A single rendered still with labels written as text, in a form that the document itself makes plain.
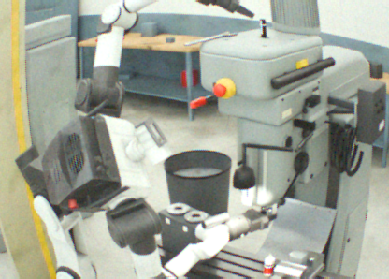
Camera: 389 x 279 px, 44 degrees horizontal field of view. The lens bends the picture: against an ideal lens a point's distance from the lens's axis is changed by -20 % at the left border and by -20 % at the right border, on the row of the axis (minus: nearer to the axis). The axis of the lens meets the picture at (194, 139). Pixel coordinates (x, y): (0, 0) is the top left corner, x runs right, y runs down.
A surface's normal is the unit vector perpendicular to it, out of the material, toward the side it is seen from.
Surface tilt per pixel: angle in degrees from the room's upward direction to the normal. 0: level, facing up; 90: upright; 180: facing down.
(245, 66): 90
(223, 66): 90
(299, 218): 64
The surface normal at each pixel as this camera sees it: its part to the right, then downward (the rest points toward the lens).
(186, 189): -0.34, 0.40
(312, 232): -0.59, -0.13
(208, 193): 0.32, 0.38
